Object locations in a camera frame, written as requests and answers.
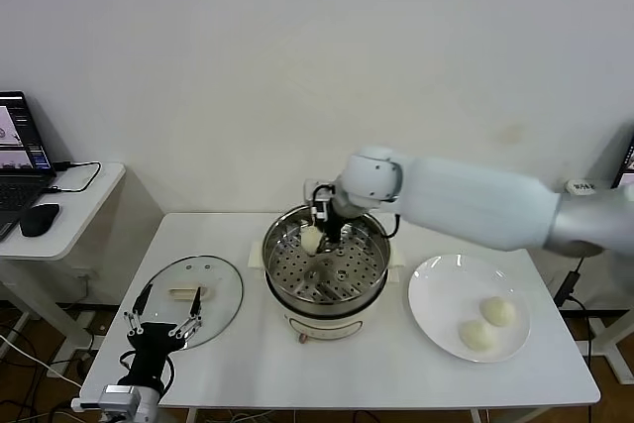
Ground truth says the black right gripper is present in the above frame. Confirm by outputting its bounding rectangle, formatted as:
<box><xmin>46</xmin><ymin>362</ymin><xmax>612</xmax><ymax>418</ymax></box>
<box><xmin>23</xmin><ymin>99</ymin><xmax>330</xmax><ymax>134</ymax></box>
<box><xmin>319</xmin><ymin>209</ymin><xmax>354</xmax><ymax>255</ymax></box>

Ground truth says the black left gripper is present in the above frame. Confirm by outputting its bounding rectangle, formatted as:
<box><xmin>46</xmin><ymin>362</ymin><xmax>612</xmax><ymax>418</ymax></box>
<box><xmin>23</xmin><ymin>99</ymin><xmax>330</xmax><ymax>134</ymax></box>
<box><xmin>118</xmin><ymin>283</ymin><xmax>204</xmax><ymax>385</ymax></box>

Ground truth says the white steamed baozi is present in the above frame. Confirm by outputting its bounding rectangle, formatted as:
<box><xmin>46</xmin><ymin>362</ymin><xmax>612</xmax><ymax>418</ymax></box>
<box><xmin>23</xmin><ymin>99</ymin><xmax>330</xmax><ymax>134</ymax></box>
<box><xmin>458</xmin><ymin>319</ymin><xmax>498</xmax><ymax>351</ymax></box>
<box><xmin>479</xmin><ymin>296</ymin><xmax>517</xmax><ymax>329</ymax></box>
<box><xmin>301</xmin><ymin>225</ymin><xmax>326</xmax><ymax>256</ymax></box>

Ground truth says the round glass pot lid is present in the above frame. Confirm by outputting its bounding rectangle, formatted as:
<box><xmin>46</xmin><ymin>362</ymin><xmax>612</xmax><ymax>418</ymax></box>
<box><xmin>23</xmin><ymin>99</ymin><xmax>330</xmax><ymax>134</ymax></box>
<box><xmin>135</xmin><ymin>255</ymin><xmax>246</xmax><ymax>351</ymax></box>

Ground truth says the perforated steel steamer basket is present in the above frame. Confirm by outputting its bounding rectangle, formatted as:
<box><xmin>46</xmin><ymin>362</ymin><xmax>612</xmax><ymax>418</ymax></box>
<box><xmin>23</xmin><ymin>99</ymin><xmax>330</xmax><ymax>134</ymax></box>
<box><xmin>262</xmin><ymin>200</ymin><xmax>392</xmax><ymax>320</ymax></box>

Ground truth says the white floor power strip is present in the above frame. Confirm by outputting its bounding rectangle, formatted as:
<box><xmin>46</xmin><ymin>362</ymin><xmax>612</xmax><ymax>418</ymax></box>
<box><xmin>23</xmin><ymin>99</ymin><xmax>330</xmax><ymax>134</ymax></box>
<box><xmin>47</xmin><ymin>359</ymin><xmax>88</xmax><ymax>380</ymax></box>

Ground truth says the white round plate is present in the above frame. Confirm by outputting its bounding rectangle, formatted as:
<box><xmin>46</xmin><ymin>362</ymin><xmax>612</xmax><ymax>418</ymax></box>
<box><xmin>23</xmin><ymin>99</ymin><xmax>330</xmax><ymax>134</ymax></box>
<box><xmin>408</xmin><ymin>254</ymin><xmax>533</xmax><ymax>364</ymax></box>

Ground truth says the black computer mouse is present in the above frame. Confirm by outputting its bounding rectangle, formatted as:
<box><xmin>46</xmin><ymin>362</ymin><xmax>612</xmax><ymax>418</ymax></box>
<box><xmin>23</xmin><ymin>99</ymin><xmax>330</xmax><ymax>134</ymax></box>
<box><xmin>19</xmin><ymin>203</ymin><xmax>60</xmax><ymax>238</ymax></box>

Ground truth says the black laptop with lit screen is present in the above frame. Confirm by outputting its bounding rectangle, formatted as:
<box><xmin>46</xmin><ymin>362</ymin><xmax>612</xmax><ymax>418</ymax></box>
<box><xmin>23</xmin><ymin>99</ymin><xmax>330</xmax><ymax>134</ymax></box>
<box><xmin>0</xmin><ymin>90</ymin><xmax>58</xmax><ymax>241</ymax></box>

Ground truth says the white side desk with label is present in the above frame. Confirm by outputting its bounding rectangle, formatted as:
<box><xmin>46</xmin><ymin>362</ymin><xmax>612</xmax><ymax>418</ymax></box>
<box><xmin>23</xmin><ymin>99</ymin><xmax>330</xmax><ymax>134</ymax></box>
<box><xmin>566</xmin><ymin>178</ymin><xmax>634</xmax><ymax>387</ymax></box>

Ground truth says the dark laptop with grey keyboard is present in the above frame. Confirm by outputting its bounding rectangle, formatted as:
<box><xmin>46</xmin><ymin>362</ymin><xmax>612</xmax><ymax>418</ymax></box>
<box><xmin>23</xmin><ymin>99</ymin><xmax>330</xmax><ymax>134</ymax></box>
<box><xmin>613</xmin><ymin>138</ymin><xmax>634</xmax><ymax>190</ymax></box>

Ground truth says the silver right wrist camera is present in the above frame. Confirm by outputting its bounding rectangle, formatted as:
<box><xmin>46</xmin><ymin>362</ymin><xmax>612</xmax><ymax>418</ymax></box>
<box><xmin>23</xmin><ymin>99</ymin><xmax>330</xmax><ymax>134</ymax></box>
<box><xmin>302</xmin><ymin>179</ymin><xmax>338</xmax><ymax>221</ymax></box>

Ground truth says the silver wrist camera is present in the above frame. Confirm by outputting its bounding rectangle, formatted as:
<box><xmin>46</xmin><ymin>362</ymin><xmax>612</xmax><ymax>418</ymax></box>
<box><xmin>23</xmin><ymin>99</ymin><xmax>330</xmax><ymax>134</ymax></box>
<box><xmin>302</xmin><ymin>179</ymin><xmax>338</xmax><ymax>221</ymax></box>
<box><xmin>70</xmin><ymin>384</ymin><xmax>143</xmax><ymax>417</ymax></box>

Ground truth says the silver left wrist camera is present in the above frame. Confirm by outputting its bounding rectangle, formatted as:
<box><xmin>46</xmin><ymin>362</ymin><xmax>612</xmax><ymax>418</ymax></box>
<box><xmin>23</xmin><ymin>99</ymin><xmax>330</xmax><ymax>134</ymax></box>
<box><xmin>70</xmin><ymin>384</ymin><xmax>143</xmax><ymax>417</ymax></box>

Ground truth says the white floor cable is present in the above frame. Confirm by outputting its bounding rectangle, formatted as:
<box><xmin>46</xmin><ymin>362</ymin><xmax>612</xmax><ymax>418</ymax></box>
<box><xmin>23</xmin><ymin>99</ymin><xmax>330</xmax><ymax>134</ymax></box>
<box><xmin>0</xmin><ymin>331</ymin><xmax>83</xmax><ymax>389</ymax></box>

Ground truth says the black laptop power cable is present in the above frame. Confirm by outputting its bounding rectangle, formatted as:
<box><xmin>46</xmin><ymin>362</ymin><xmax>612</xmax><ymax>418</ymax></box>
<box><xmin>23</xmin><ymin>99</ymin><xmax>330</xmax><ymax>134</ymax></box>
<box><xmin>47</xmin><ymin>160</ymin><xmax>104</xmax><ymax>195</ymax></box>

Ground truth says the black adapter with cable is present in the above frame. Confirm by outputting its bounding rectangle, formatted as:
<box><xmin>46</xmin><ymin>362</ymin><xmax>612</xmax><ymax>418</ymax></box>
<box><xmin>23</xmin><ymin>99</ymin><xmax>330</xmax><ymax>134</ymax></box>
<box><xmin>553</xmin><ymin>257</ymin><xmax>594</xmax><ymax>360</ymax></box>

